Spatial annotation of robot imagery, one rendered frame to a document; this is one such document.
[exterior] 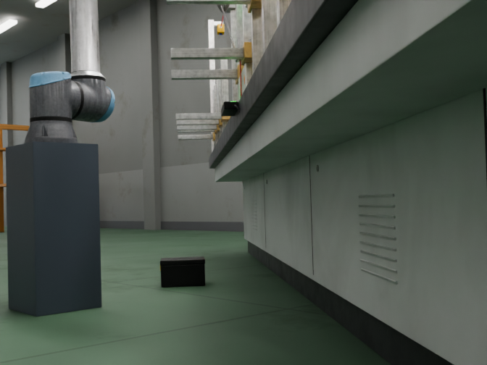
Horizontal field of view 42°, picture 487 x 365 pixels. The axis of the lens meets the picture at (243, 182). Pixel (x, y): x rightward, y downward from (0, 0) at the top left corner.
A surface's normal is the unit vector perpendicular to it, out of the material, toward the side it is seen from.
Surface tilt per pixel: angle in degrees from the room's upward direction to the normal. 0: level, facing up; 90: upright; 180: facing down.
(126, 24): 90
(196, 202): 90
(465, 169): 90
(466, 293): 90
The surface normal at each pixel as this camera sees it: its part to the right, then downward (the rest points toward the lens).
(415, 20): -1.00, 0.03
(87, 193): 0.65, -0.04
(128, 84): -0.76, 0.00
